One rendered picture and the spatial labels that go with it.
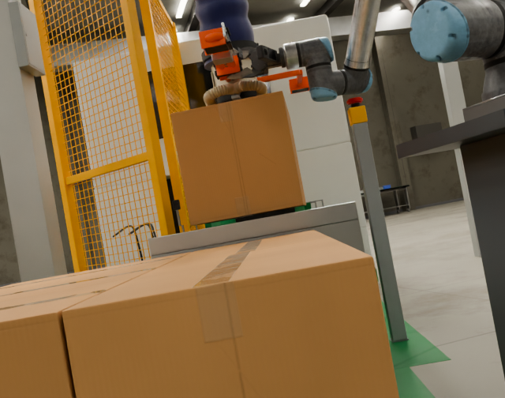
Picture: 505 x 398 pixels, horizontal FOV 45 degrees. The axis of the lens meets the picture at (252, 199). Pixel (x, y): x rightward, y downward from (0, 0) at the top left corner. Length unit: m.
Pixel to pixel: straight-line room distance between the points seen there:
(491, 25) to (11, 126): 2.10
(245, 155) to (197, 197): 0.22
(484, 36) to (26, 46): 2.05
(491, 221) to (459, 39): 0.48
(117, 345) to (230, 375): 0.15
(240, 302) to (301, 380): 0.12
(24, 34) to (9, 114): 0.37
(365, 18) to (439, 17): 0.61
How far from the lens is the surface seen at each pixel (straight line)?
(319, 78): 2.16
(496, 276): 1.76
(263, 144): 2.10
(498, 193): 1.68
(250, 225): 2.02
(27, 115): 2.96
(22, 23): 3.04
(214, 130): 2.12
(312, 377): 0.78
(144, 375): 0.80
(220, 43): 1.83
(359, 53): 2.20
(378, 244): 2.61
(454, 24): 1.57
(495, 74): 1.71
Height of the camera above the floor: 0.62
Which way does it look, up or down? 2 degrees up
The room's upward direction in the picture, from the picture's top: 10 degrees counter-clockwise
